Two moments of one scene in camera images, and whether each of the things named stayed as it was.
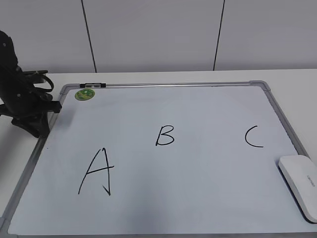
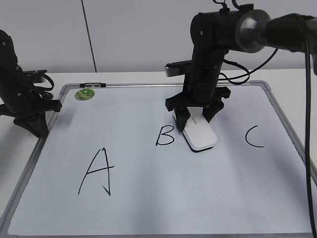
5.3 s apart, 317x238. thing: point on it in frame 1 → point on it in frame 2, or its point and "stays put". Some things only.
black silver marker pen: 93,85 stays put
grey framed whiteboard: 182,159 stays put
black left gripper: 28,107 stays put
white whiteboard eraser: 299,172 → 197,132
